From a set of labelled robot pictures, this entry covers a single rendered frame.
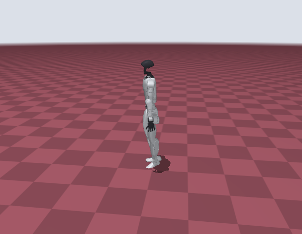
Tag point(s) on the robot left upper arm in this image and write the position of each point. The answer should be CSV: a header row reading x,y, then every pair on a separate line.
x,y
150,88

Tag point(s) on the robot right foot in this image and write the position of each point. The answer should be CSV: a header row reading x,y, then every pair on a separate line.
x,y
151,160

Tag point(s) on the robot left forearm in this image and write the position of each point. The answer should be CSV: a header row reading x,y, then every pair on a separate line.
x,y
149,110

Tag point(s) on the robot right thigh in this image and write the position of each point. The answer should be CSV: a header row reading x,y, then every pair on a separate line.
x,y
145,122

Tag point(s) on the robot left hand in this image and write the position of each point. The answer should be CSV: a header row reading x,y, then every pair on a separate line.
x,y
150,125

